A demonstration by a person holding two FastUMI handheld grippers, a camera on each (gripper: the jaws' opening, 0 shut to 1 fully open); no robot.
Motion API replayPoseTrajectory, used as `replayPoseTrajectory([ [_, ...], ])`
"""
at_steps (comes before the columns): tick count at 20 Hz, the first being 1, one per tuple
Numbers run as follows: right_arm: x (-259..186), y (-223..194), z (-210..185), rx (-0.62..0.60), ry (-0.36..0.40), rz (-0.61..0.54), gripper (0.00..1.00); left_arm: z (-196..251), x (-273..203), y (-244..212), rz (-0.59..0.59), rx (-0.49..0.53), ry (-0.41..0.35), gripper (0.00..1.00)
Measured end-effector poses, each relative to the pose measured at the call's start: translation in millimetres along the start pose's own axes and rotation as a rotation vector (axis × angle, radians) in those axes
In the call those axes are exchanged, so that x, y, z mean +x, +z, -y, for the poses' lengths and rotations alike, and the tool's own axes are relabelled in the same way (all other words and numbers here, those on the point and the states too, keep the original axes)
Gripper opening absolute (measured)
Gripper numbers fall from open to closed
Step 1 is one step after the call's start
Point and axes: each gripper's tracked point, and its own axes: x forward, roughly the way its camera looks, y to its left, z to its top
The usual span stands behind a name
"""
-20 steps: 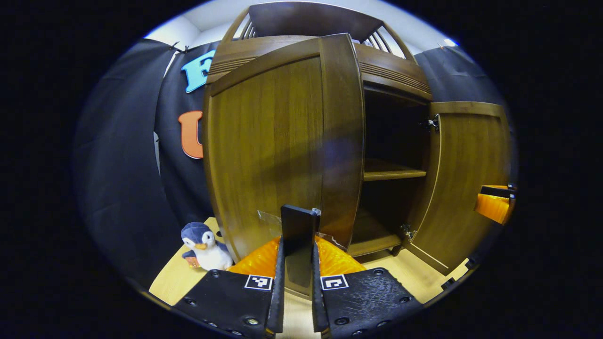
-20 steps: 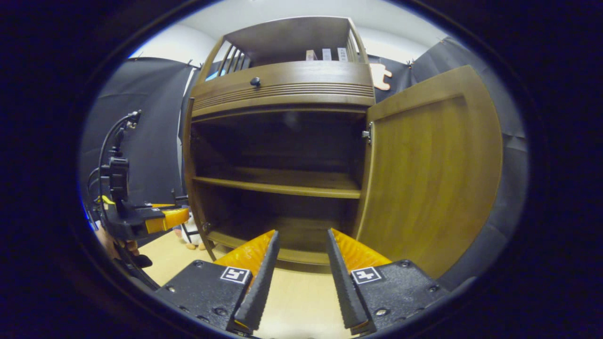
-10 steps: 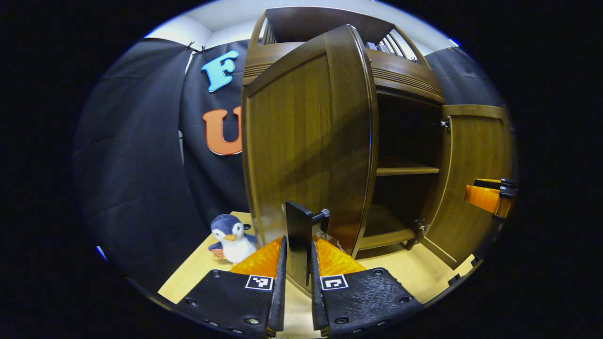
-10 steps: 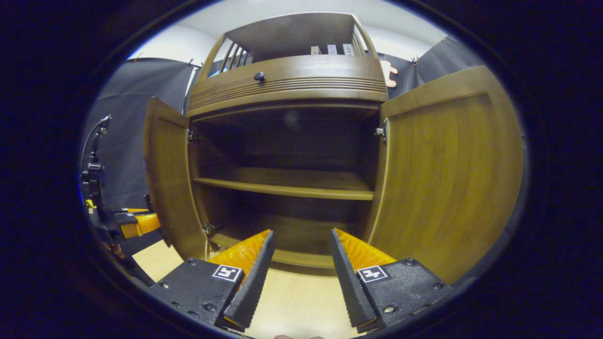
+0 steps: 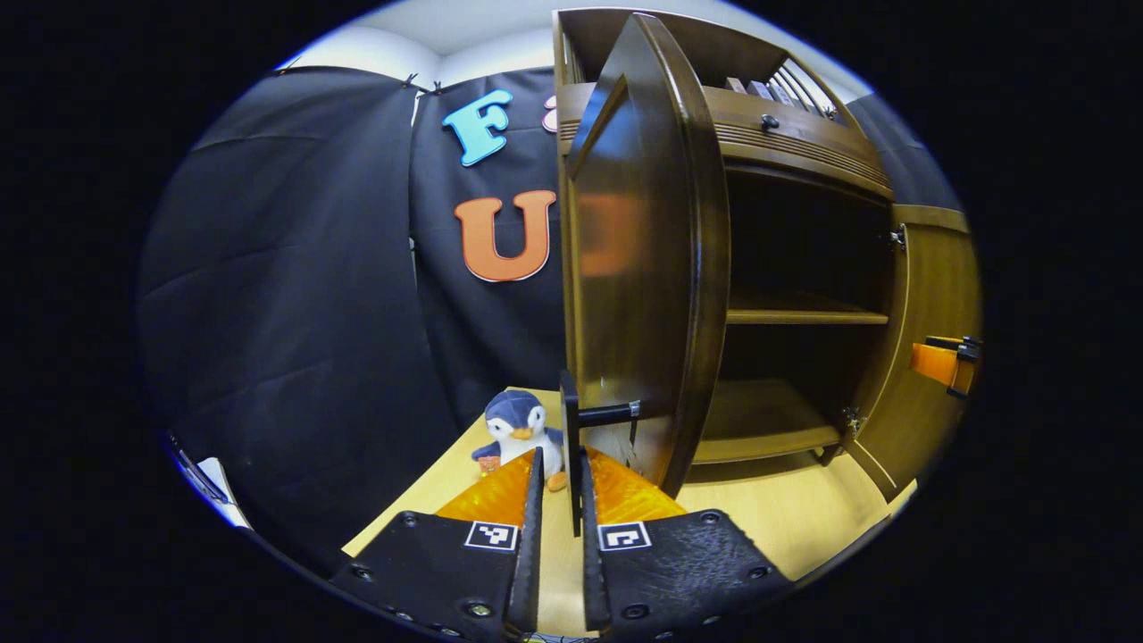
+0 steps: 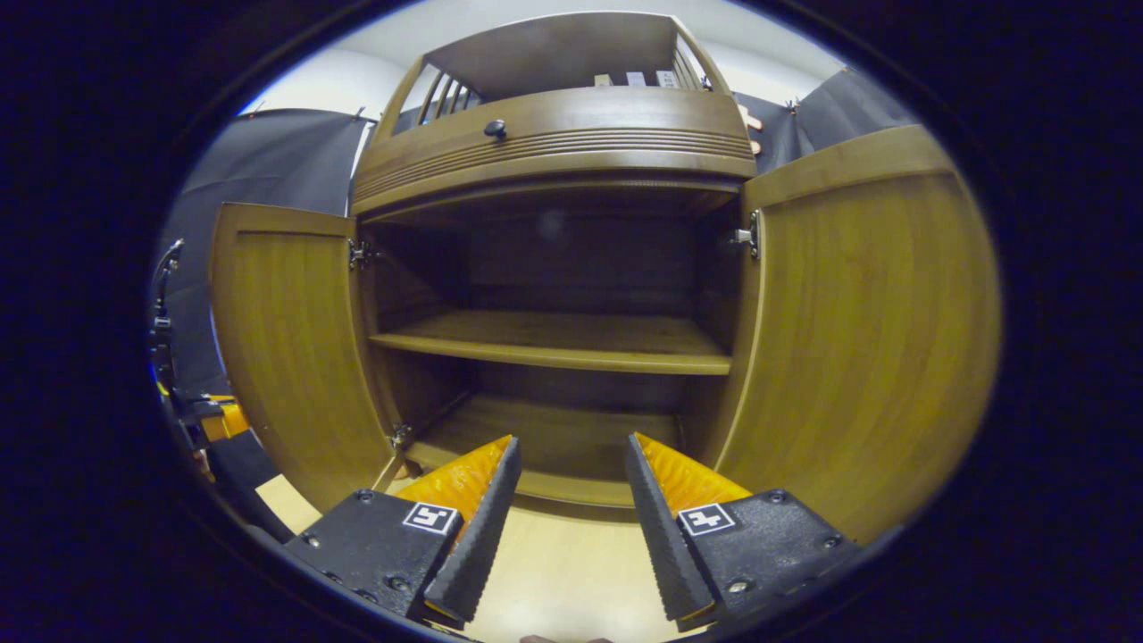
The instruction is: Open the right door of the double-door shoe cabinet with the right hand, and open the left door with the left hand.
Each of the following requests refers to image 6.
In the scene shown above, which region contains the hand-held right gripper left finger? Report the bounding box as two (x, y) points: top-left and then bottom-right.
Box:
(284, 435), (523, 623)

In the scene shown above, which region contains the wooden cabinet door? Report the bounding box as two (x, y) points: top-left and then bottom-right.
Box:
(710, 123), (1003, 546)
(210, 203), (398, 512)

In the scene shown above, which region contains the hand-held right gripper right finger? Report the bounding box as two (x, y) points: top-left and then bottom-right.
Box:
(623, 432), (863, 632)

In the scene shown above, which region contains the black backdrop cloth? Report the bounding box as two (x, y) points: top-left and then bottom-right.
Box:
(154, 67), (921, 537)

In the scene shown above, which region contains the wooden cabinet shelf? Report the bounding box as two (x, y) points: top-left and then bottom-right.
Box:
(369, 310), (733, 376)

